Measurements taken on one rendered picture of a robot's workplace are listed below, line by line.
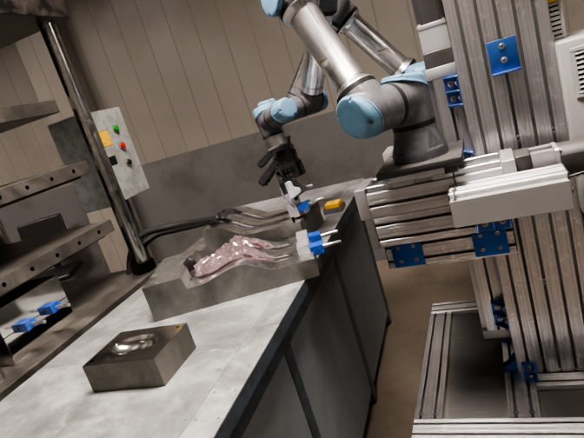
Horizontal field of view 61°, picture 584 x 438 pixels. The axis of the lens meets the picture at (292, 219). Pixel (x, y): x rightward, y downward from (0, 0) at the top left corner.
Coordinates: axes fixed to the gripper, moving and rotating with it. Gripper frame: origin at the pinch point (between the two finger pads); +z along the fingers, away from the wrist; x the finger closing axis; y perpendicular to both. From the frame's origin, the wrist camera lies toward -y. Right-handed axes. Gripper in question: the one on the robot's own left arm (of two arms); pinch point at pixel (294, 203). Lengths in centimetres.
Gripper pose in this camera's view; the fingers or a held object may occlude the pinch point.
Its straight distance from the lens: 174.8
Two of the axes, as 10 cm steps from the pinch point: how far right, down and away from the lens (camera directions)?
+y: 8.7, -3.3, -3.7
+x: 3.2, -1.9, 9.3
